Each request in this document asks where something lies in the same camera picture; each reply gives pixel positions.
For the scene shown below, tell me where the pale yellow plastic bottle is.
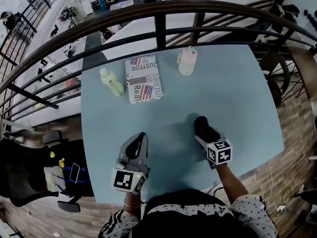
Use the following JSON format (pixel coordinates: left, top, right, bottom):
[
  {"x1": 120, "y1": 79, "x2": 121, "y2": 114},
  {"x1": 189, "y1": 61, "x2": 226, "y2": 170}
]
[{"x1": 99, "y1": 67, "x2": 125, "y2": 97}]

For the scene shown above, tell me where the white bag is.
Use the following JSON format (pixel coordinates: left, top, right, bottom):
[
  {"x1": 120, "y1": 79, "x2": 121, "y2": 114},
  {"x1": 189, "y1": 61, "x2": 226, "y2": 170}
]
[{"x1": 44, "y1": 166, "x2": 67, "y2": 193}]

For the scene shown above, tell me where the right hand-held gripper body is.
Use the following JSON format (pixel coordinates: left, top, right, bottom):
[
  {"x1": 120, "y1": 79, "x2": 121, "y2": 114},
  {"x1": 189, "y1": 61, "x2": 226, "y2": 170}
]
[{"x1": 202, "y1": 139, "x2": 234, "y2": 170}]

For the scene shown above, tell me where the person's left forearm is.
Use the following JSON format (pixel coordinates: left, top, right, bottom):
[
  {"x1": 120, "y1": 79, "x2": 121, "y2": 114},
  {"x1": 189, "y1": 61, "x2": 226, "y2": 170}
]
[{"x1": 98, "y1": 191, "x2": 147, "y2": 238}]

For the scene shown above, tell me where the smartphone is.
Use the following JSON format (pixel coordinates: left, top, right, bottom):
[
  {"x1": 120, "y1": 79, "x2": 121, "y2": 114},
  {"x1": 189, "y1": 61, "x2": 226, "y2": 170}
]
[{"x1": 69, "y1": 163, "x2": 81, "y2": 183}]

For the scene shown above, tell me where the person's right forearm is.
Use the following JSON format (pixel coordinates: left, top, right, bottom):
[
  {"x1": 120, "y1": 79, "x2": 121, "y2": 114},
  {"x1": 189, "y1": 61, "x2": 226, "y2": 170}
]
[{"x1": 216, "y1": 163, "x2": 279, "y2": 238}]

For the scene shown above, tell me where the pink and white bottle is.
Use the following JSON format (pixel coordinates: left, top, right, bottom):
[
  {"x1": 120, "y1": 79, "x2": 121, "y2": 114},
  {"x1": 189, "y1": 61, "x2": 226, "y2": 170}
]
[{"x1": 176, "y1": 46, "x2": 199, "y2": 77}]

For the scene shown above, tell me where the light blue table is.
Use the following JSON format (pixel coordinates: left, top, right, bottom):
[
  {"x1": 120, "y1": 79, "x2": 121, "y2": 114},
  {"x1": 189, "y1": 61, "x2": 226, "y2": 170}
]
[{"x1": 80, "y1": 44, "x2": 285, "y2": 204}]

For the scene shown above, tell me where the black office chair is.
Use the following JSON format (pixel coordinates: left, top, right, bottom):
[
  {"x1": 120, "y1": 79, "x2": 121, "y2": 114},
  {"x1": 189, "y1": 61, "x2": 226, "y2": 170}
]
[{"x1": 0, "y1": 129, "x2": 95, "y2": 213}]

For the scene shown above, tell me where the flag print box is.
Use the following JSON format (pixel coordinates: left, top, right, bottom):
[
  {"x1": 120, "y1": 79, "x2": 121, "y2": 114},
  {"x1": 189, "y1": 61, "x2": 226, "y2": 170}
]
[{"x1": 124, "y1": 54, "x2": 164, "y2": 105}]

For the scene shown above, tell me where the dark metal railing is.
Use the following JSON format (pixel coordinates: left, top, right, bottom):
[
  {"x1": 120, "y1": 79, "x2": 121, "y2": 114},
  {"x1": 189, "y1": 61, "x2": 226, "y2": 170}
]
[{"x1": 0, "y1": 0, "x2": 317, "y2": 123}]

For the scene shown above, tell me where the black cable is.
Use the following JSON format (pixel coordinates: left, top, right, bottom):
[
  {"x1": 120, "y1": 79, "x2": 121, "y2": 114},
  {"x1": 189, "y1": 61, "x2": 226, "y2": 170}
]
[{"x1": 205, "y1": 182, "x2": 225, "y2": 196}]

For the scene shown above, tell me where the person's black printed shirt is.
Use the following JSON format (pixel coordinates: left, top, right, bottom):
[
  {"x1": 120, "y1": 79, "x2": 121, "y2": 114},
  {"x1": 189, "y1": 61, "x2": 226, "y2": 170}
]
[{"x1": 130, "y1": 188, "x2": 251, "y2": 238}]

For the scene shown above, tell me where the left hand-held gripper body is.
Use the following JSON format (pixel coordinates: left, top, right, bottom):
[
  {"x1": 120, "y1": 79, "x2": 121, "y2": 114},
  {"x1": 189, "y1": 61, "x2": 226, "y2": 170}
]
[{"x1": 110, "y1": 157, "x2": 151, "y2": 196}]

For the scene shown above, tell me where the dark round stool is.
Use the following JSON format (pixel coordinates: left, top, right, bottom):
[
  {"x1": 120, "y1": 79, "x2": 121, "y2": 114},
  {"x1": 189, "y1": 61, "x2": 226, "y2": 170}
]
[{"x1": 259, "y1": 50, "x2": 292, "y2": 109}]

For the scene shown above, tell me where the white cable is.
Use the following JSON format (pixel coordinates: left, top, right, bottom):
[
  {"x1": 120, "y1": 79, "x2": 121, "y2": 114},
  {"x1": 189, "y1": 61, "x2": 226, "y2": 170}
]
[{"x1": 266, "y1": 159, "x2": 282, "y2": 209}]

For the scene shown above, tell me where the thin metal bracelet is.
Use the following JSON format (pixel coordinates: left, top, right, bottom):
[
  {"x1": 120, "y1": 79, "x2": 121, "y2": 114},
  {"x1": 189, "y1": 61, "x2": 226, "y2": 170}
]
[{"x1": 123, "y1": 198, "x2": 142, "y2": 209}]

